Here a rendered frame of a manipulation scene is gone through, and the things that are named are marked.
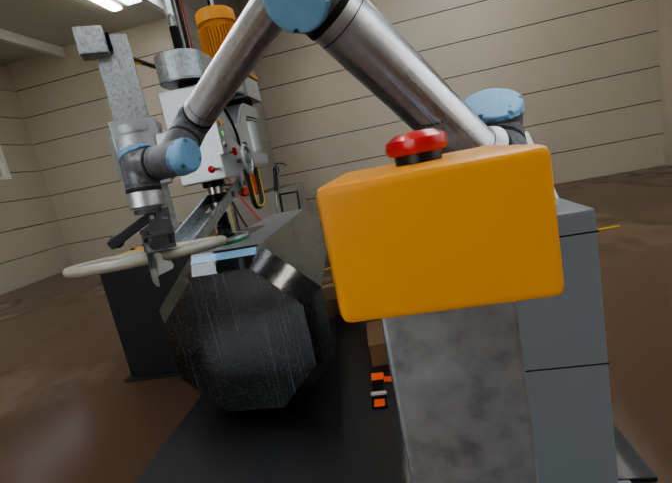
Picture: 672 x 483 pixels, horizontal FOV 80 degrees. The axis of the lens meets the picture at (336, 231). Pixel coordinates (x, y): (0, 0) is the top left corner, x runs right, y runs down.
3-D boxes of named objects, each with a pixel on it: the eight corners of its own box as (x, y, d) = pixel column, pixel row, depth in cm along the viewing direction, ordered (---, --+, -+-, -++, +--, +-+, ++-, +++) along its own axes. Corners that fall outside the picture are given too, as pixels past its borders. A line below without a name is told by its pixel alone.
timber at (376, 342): (395, 363, 206) (391, 342, 204) (372, 367, 207) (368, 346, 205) (389, 337, 235) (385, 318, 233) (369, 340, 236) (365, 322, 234)
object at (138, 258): (129, 259, 158) (127, 251, 158) (247, 237, 152) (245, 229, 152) (20, 289, 109) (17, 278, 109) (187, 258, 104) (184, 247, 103)
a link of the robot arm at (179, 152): (189, 123, 103) (152, 133, 107) (173, 154, 96) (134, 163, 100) (210, 150, 110) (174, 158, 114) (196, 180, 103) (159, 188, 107)
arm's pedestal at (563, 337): (571, 400, 156) (549, 186, 142) (651, 513, 108) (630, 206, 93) (441, 411, 165) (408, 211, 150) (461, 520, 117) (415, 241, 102)
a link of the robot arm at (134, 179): (135, 141, 101) (106, 148, 105) (146, 189, 103) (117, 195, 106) (162, 143, 110) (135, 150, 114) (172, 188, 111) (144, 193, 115)
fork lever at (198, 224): (215, 191, 216) (212, 182, 214) (249, 184, 214) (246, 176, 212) (162, 254, 154) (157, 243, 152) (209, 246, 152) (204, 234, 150)
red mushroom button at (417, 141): (387, 169, 24) (382, 136, 24) (388, 166, 28) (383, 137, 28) (455, 156, 24) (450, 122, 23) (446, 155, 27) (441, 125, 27)
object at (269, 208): (248, 264, 514) (232, 199, 499) (276, 241, 640) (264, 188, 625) (294, 257, 503) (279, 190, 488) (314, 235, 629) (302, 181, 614)
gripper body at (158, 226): (177, 248, 109) (168, 205, 108) (142, 255, 105) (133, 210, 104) (175, 247, 116) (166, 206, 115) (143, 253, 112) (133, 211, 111)
